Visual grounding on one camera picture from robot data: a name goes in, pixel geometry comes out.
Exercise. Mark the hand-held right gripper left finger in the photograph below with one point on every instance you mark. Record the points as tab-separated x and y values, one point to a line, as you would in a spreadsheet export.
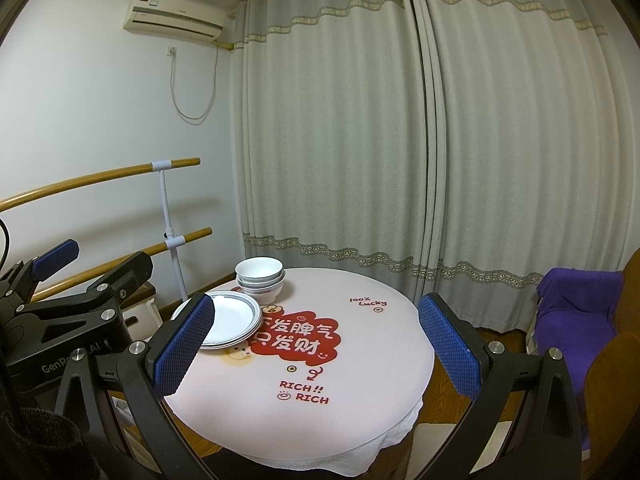
185	345

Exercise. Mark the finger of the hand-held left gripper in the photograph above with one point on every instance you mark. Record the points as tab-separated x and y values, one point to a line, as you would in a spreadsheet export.
125	275
55	257

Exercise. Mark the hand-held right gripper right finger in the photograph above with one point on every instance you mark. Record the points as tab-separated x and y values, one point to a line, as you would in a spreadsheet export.
450	345

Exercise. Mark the white plate with grey band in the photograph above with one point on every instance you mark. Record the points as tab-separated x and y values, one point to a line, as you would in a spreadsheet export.
232	320
235	348
240	344

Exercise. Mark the large white bowl grey band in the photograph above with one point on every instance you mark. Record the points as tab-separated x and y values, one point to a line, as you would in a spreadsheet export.
262	297

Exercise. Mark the small white bowl grey band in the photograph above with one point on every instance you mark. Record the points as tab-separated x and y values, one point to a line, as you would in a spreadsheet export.
257	267
265	286

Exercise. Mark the brown wooden bench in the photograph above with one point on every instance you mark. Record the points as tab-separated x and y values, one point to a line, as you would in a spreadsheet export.
150	292

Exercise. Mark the white plastic stool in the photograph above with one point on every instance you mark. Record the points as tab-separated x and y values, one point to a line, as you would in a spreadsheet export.
142	315

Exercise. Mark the white barre stand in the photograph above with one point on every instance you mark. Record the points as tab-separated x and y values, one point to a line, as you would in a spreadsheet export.
166	200

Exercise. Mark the pink printed tablecloth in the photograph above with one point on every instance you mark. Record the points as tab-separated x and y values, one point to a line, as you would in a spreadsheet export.
350	360

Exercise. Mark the purple cloth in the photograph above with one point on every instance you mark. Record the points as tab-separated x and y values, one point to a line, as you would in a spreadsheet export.
575	320

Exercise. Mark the brown wooden chair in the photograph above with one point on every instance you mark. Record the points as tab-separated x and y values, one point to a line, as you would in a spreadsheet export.
610	370

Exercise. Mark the yellowish air conditioner pipe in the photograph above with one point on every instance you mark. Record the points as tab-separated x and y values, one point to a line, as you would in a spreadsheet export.
227	47

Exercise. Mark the wooden barre rail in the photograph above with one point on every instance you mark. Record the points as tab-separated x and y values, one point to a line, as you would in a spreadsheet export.
90	179
195	236

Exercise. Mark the white wall air conditioner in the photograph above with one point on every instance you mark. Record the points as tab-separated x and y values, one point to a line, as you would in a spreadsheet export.
170	15

